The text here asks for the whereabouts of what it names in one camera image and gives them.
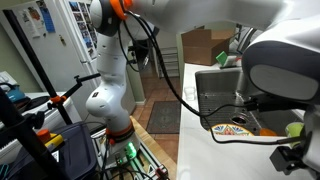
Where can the colourful patterned plate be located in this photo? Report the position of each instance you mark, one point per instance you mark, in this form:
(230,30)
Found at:
(230,129)

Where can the clear glass cup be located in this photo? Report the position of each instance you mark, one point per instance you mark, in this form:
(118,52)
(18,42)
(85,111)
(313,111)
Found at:
(190,93)

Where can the green sponge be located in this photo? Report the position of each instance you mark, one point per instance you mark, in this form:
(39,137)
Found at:
(222,58)

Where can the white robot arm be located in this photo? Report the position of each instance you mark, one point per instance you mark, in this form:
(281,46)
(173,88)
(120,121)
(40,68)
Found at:
(283,61)

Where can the stainless steel sink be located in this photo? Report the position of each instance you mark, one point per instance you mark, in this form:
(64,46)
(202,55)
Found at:
(216,88)

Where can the teal kettle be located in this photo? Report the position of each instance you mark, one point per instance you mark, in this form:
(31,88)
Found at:
(14,93)

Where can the cardboard box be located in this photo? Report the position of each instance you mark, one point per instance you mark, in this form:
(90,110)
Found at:
(201,46)

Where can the dark floor mat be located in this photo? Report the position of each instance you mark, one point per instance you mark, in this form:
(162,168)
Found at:
(164,118)

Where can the dark blue bin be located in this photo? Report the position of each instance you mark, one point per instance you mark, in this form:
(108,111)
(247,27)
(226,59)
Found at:
(76,156)

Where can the orange round object in sink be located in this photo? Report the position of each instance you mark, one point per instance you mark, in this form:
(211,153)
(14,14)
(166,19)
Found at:
(267,132)

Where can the red emergency stop button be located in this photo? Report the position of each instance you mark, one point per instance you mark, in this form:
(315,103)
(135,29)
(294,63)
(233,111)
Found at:
(44,135)

